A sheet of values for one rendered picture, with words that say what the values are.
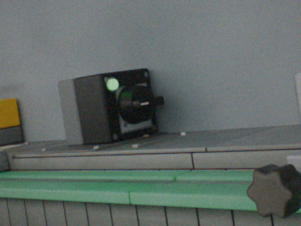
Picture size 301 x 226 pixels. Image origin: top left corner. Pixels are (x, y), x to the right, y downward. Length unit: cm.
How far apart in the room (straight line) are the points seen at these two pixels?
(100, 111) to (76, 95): 4
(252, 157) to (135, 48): 29
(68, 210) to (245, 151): 25
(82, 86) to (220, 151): 23
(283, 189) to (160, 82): 41
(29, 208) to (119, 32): 24
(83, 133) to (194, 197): 30
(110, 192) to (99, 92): 21
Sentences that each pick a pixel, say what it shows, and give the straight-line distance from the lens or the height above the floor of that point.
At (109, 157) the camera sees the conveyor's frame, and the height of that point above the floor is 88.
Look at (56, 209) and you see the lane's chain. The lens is 68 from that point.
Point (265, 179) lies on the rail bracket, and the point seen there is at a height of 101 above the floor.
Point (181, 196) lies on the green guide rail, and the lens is 42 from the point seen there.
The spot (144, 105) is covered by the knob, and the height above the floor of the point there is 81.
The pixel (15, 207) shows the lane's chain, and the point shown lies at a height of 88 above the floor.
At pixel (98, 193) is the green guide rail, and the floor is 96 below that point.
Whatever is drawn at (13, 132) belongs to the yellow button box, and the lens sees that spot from 91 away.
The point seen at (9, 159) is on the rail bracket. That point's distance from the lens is 73.
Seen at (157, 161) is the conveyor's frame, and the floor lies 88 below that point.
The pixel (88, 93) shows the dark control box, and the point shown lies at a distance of 67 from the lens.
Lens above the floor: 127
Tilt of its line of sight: 46 degrees down
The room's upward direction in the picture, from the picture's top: 102 degrees counter-clockwise
